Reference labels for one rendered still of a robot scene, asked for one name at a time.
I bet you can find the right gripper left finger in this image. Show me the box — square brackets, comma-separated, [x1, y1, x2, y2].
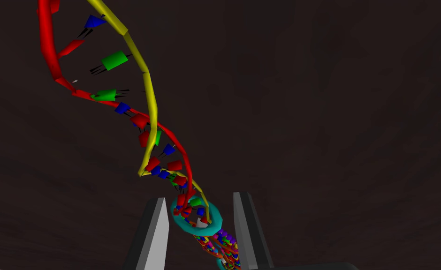
[123, 197, 170, 270]

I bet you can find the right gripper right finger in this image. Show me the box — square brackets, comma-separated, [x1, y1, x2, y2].
[233, 191, 275, 270]

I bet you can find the multicoloured double helix model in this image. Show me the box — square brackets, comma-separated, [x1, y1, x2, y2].
[36, 0, 242, 270]

